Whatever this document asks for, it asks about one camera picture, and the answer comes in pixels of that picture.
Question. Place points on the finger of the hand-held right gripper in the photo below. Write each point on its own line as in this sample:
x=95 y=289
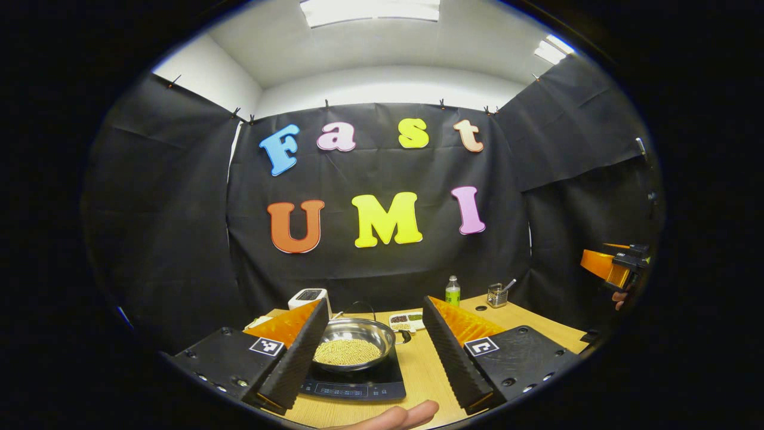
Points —
x=600 y=264

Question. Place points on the white divided bean tray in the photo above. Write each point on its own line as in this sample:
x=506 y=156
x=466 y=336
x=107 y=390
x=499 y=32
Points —
x=406 y=321

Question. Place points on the metal spoon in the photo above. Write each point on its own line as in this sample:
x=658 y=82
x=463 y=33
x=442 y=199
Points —
x=511 y=283

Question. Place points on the white toaster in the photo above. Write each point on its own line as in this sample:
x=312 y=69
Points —
x=307 y=298

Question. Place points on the pile of soybeans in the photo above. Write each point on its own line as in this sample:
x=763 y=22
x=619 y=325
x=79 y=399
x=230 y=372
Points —
x=347 y=352

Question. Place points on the rectangular ceiling light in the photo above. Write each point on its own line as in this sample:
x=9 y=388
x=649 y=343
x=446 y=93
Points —
x=552 y=51

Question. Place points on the black induction cooktop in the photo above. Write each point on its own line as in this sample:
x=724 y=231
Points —
x=358 y=388

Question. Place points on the green label drink bottle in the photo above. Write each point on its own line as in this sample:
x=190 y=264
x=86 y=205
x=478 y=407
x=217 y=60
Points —
x=453 y=294

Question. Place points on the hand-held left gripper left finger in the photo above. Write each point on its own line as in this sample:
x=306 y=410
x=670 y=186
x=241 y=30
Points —
x=298 y=364

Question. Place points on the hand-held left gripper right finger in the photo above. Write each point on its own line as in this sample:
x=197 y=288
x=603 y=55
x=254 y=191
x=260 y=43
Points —
x=459 y=364

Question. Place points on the stainless steel pot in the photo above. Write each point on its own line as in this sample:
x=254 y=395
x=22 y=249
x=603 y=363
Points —
x=358 y=329

